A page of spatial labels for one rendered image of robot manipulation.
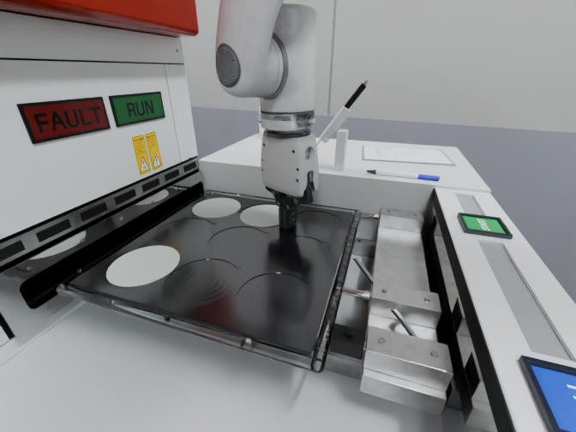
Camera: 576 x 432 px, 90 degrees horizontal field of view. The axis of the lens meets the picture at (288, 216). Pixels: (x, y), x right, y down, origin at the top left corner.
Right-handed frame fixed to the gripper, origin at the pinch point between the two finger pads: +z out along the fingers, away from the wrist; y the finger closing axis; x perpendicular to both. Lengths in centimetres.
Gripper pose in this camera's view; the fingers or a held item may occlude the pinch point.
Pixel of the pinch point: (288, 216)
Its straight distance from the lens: 52.9
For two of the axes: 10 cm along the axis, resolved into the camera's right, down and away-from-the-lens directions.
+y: -7.2, -3.1, 6.2
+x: -6.9, 3.3, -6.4
